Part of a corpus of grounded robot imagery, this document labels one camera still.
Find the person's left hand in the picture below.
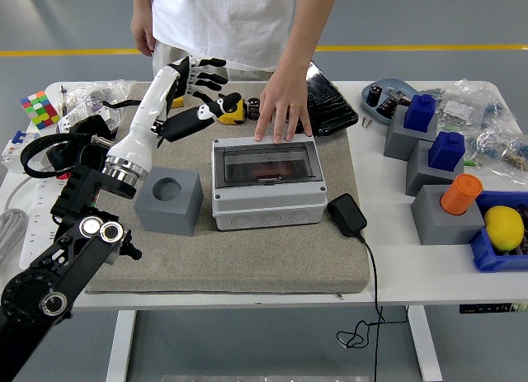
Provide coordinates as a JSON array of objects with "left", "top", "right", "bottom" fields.
[{"left": 253, "top": 73, "right": 314, "bottom": 144}]

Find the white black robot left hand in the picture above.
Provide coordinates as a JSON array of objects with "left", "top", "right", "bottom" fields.
[{"left": 105, "top": 55, "right": 243, "bottom": 169}]

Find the person's right hand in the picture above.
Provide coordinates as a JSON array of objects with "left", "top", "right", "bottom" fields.
[{"left": 130, "top": 18, "right": 157, "bottom": 58}]

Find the grey junction box clear lid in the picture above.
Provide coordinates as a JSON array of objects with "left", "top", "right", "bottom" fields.
[{"left": 212, "top": 134, "right": 329, "bottom": 231}]

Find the black glossy case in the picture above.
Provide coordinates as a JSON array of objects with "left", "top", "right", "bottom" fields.
[{"left": 304, "top": 60, "right": 359, "bottom": 137}]

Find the yellow tape measure white face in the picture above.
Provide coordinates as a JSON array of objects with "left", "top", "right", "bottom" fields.
[{"left": 216, "top": 97, "right": 248, "bottom": 125}]

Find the black cloth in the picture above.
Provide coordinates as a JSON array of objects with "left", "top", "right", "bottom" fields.
[{"left": 45, "top": 114, "right": 113, "bottom": 181}]

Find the clear bag of small parts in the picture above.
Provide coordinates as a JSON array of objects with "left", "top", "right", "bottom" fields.
[{"left": 65, "top": 78, "right": 137, "bottom": 111}]

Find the white printed pack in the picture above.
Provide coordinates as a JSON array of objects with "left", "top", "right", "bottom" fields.
[{"left": 55, "top": 100, "right": 123, "bottom": 135}]

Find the person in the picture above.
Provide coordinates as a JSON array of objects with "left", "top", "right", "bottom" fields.
[{"left": 150, "top": 0, "right": 298, "bottom": 82}]

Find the grey block with round hole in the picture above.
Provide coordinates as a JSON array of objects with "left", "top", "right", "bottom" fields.
[{"left": 134, "top": 166, "right": 205, "bottom": 238}]

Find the brown capacitor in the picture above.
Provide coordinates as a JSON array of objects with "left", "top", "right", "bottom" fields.
[{"left": 375, "top": 96, "right": 398, "bottom": 119}]

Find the large colourful puzzle cube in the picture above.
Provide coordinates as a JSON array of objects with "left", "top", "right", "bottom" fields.
[{"left": 19, "top": 90, "right": 59, "bottom": 131}]

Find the blue-grey oval tray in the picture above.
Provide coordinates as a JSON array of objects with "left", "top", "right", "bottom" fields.
[{"left": 361, "top": 77, "right": 417, "bottom": 126}]

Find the grey block holder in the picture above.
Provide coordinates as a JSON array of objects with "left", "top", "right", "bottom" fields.
[
  {"left": 410, "top": 184, "right": 487, "bottom": 246},
  {"left": 405, "top": 139, "right": 467, "bottom": 197},
  {"left": 383, "top": 105, "right": 438, "bottom": 163}
]

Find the white power strip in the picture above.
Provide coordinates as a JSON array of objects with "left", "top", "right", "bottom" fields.
[{"left": 18, "top": 177, "right": 69, "bottom": 271}]

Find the black power adapter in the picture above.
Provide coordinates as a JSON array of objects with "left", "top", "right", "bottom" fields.
[{"left": 326, "top": 193, "right": 368, "bottom": 238}]

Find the white circuit breaker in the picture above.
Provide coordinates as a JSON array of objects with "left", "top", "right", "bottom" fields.
[{"left": 0, "top": 130, "right": 42, "bottom": 176}]

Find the blue plastic block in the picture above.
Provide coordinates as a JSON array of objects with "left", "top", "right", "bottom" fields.
[
  {"left": 427, "top": 130, "right": 466, "bottom": 172},
  {"left": 403, "top": 93, "right": 437, "bottom": 133}
]

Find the grey-brown mat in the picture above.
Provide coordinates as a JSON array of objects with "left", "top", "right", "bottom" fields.
[{"left": 80, "top": 81, "right": 371, "bottom": 295}]

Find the clear bag of resistors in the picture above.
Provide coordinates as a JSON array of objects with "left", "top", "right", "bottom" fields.
[
  {"left": 420, "top": 78, "right": 516, "bottom": 131},
  {"left": 469, "top": 125, "right": 528, "bottom": 185}
]

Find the white table leg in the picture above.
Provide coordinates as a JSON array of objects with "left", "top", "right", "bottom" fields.
[
  {"left": 408, "top": 306, "right": 443, "bottom": 382},
  {"left": 106, "top": 310, "right": 137, "bottom": 382}
]

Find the yellow lemon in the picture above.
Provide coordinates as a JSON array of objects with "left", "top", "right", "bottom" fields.
[{"left": 483, "top": 205, "right": 525, "bottom": 252}]

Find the blue plastic bin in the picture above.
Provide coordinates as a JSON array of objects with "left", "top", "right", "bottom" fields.
[{"left": 469, "top": 191, "right": 528, "bottom": 273}]

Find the black table control panel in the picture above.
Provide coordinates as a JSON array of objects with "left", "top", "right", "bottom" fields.
[{"left": 459, "top": 302, "right": 528, "bottom": 315}]

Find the yellow tape measure with strap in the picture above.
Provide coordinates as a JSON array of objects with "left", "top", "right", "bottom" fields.
[{"left": 101, "top": 96, "right": 186, "bottom": 110}]

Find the grey-white power strip cable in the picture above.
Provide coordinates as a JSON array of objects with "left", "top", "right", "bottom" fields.
[{"left": 0, "top": 167, "right": 49, "bottom": 276}]

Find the black adapter cord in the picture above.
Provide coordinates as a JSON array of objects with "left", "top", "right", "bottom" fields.
[{"left": 336, "top": 232, "right": 409, "bottom": 382}]

